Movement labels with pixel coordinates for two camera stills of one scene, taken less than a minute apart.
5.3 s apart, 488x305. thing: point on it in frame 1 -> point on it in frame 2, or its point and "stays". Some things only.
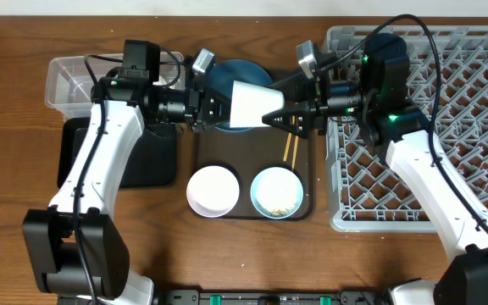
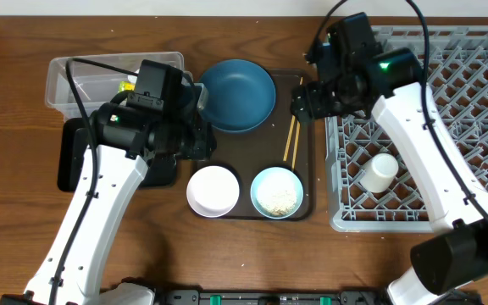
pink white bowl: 213,191 stays
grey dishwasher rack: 462,80 stays
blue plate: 221,75 stays
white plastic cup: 251,102 -> 379,173
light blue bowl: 276,192 stays
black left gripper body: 197,110 -> 204,141
